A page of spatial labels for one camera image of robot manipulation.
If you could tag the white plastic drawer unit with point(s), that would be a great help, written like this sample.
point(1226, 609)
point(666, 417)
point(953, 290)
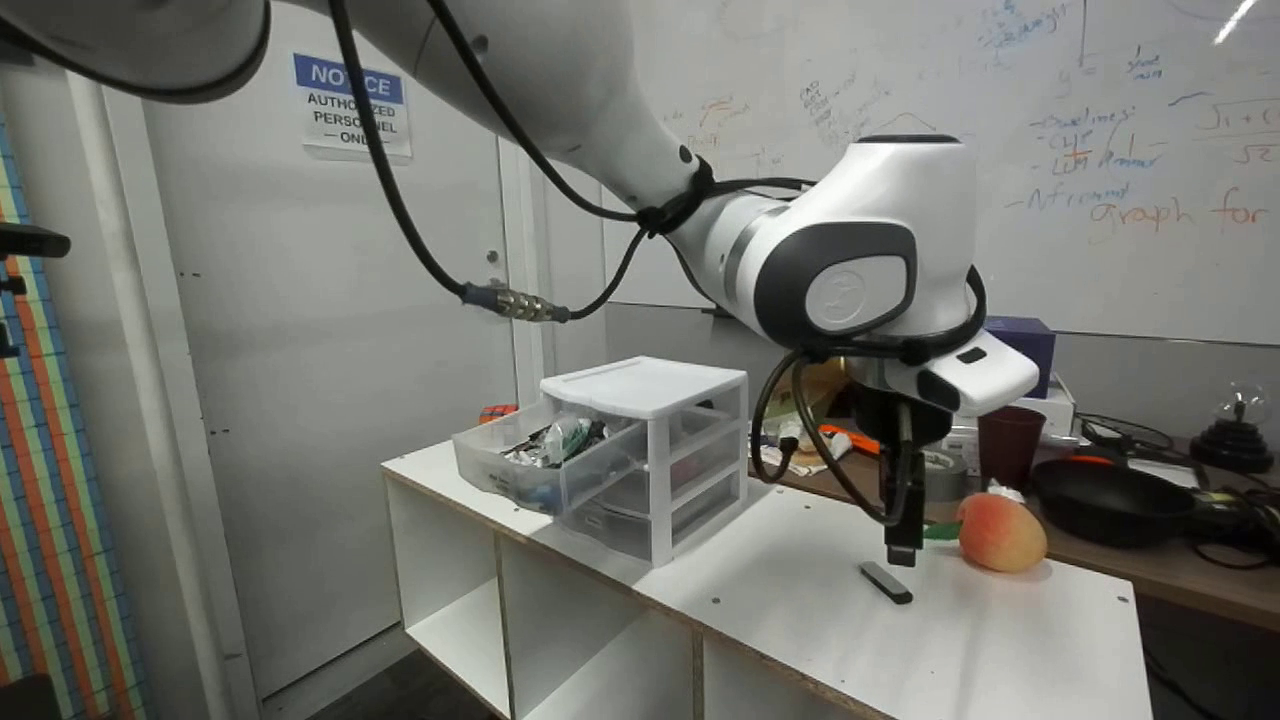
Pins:
point(645, 385)

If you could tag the dark red cup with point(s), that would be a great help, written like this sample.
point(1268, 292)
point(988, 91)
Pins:
point(1015, 446)

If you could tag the blue notice sign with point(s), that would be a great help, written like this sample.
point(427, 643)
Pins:
point(345, 105)

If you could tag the large wall whiteboard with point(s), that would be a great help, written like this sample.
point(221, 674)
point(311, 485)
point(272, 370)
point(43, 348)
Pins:
point(1135, 160)

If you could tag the colourful striped panel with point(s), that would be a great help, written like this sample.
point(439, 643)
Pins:
point(53, 465)

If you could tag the white cardboard box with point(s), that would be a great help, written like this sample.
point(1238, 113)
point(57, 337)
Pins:
point(1059, 411)

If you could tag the white cubby shelf unit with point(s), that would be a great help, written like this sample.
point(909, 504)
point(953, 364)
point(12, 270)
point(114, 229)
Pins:
point(801, 601)

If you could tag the black dome desk object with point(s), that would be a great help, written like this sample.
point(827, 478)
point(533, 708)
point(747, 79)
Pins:
point(1235, 440)

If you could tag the purple box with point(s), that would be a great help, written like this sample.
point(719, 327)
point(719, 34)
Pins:
point(1024, 348)

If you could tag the grey tape roll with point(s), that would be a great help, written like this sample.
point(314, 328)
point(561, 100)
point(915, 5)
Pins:
point(948, 478)

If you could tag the black frying pan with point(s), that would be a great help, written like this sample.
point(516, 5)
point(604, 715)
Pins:
point(1114, 504)

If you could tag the small orange tool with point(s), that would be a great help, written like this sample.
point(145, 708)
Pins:
point(860, 440)

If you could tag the clear plastic drawer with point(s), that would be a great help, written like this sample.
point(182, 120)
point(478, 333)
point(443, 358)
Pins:
point(533, 482)

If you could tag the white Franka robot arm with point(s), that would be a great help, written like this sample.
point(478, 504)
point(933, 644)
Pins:
point(855, 203)

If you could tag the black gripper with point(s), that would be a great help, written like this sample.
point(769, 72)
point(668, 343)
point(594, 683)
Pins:
point(900, 420)

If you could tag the small red object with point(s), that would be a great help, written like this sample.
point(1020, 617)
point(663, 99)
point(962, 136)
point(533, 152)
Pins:
point(499, 412)

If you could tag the small grey bar object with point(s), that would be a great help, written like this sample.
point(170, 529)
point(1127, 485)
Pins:
point(886, 581)

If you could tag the toy peach with leaf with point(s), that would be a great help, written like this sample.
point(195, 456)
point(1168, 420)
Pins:
point(1003, 532)

